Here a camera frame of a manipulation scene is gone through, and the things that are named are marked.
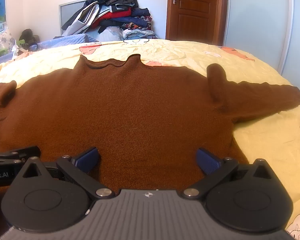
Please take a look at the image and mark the grey framed panel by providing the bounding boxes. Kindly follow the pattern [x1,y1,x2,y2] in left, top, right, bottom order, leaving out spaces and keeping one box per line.
[59,0,88,36]

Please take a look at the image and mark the brown knit sweater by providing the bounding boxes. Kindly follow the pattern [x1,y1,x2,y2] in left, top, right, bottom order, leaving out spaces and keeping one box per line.
[0,54,300,193]

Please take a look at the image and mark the blue quilted blanket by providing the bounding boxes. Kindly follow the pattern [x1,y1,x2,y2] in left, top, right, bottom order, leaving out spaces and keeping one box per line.
[0,33,99,63]

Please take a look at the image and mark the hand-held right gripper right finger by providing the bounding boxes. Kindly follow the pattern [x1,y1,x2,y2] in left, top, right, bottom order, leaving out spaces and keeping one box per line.
[182,148,280,200]

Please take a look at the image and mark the dark plush toy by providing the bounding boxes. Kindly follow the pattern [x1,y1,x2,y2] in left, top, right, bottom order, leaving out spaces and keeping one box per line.
[19,29,40,46]

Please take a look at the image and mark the yellow printed bedspread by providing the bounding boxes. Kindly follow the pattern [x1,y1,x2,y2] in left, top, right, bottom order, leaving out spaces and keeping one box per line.
[0,39,300,240]

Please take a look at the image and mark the brown wooden door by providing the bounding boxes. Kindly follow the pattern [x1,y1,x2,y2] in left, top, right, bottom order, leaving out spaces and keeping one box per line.
[165,0,229,46]

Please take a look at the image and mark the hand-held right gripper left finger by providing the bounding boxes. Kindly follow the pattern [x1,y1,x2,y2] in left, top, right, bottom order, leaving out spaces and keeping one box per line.
[15,147,115,200]

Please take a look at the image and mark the pile of mixed clothes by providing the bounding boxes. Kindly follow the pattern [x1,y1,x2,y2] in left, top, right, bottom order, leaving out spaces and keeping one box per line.
[61,0,158,40]

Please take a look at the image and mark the white crumpled wrapper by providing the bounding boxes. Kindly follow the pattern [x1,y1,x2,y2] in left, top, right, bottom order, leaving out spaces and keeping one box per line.
[11,40,28,58]

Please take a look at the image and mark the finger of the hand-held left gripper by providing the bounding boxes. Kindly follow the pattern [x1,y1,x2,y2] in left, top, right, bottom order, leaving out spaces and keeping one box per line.
[0,145,42,166]

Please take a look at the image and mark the white frosted wardrobe doors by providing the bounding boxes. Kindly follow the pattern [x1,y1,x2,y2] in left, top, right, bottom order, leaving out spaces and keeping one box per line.
[222,0,300,77]

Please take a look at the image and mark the floral pillow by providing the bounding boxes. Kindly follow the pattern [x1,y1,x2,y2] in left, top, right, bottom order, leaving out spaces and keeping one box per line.
[0,27,16,53]

